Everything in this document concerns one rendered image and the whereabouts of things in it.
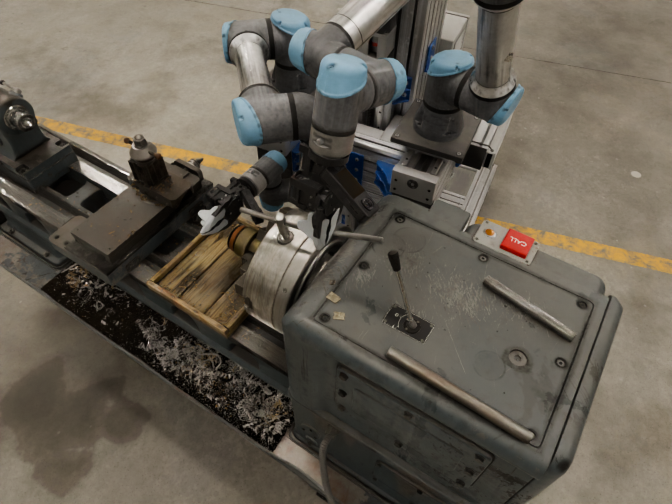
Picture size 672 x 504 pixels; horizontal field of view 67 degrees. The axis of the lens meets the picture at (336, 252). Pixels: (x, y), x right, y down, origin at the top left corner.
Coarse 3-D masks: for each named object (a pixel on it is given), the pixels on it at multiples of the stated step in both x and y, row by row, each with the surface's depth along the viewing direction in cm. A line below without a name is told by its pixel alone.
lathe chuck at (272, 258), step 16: (272, 240) 116; (304, 240) 115; (256, 256) 116; (272, 256) 115; (288, 256) 114; (256, 272) 116; (272, 272) 114; (256, 288) 117; (272, 288) 114; (256, 304) 119; (272, 304) 116; (272, 320) 119
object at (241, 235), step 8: (240, 224) 135; (232, 232) 132; (240, 232) 132; (248, 232) 131; (256, 232) 131; (232, 240) 132; (240, 240) 131; (248, 240) 130; (256, 240) 131; (232, 248) 133; (240, 248) 131; (248, 248) 131; (256, 248) 130; (240, 256) 133
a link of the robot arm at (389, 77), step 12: (348, 48) 88; (372, 60) 85; (384, 60) 87; (396, 60) 88; (372, 72) 82; (384, 72) 84; (396, 72) 86; (384, 84) 84; (396, 84) 86; (384, 96) 85; (396, 96) 89; (372, 108) 86
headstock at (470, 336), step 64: (384, 256) 110; (448, 256) 111; (320, 320) 100; (384, 320) 100; (448, 320) 101; (512, 320) 101; (576, 320) 101; (320, 384) 116; (384, 384) 94; (512, 384) 92; (576, 384) 92; (448, 448) 99; (512, 448) 86; (576, 448) 87
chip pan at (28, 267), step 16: (0, 240) 203; (0, 256) 198; (16, 256) 198; (32, 256) 198; (16, 272) 193; (32, 272) 193; (48, 272) 194; (288, 432) 157; (288, 448) 154; (304, 464) 151; (320, 480) 149; (336, 480) 149; (336, 496) 146; (352, 496) 146; (368, 496) 146
